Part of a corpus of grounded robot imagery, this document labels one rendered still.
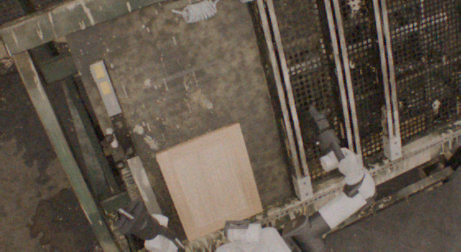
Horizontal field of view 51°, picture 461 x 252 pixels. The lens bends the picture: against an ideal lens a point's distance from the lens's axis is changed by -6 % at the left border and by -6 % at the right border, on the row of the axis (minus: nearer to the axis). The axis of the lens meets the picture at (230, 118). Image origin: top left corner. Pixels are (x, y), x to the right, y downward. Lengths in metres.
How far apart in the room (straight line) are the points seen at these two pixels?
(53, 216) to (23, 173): 0.43
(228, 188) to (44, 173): 1.81
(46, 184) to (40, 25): 2.06
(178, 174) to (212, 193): 0.20
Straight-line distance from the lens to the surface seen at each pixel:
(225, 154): 2.21
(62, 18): 1.82
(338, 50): 2.22
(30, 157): 3.88
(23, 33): 1.84
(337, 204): 1.92
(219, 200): 2.32
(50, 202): 3.66
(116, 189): 2.26
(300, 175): 2.37
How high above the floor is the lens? 3.17
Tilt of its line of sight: 59 degrees down
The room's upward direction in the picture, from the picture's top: 4 degrees counter-clockwise
